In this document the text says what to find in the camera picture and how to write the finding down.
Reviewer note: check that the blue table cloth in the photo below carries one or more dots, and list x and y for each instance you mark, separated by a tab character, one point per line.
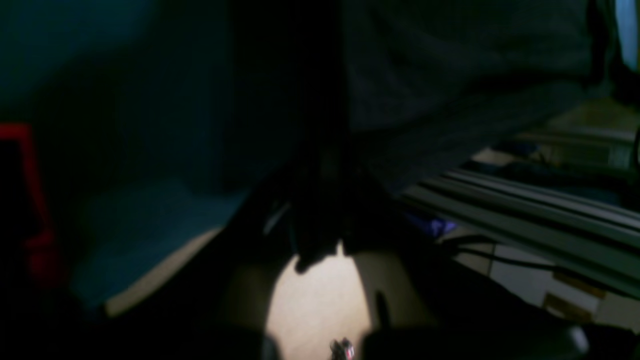
128	100

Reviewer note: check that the aluminium frame rail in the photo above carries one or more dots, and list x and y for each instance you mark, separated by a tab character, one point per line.
590	238

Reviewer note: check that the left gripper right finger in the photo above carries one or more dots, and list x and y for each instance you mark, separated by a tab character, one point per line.
478	318

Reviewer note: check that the black T-shirt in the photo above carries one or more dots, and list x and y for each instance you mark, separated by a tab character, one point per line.
430	82

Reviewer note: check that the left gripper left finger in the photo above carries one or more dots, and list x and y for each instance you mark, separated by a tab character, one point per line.
215	307

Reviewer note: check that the orange black clamp upper right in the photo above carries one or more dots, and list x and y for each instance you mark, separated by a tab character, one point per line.
27	230

